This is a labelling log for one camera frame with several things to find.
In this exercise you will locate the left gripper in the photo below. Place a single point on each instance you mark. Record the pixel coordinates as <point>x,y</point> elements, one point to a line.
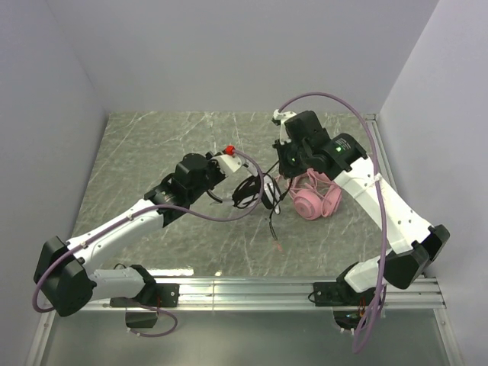
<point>215,177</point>

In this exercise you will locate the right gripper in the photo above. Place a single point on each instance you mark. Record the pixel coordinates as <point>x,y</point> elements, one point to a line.
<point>287,161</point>

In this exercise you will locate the white black headphones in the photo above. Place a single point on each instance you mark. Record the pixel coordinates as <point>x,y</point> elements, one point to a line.
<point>249,191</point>

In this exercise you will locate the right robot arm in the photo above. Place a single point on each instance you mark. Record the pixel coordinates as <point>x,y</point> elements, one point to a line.
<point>410,243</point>

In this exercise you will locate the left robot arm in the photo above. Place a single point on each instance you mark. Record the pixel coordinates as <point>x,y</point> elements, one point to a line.
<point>68,273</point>

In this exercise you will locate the pink headphones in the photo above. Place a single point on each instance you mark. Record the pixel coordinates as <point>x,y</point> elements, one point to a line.
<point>314,195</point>

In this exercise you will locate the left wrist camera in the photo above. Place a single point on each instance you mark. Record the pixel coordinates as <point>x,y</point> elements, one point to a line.
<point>228,161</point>

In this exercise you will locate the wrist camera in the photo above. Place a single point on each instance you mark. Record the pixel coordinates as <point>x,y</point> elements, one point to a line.
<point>228,161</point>
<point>279,119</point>

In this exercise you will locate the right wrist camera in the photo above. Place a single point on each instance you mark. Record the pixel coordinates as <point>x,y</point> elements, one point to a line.
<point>279,119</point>

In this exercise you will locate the aluminium front rail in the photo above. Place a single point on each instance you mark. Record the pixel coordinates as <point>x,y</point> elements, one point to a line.
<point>287,294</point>

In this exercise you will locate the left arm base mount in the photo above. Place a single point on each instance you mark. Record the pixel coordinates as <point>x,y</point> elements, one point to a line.
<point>144,310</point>

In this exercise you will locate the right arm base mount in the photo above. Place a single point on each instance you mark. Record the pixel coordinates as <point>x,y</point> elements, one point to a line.
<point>348,305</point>

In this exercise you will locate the aluminium left side rail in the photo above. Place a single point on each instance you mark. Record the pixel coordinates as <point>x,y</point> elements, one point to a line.
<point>41,336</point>

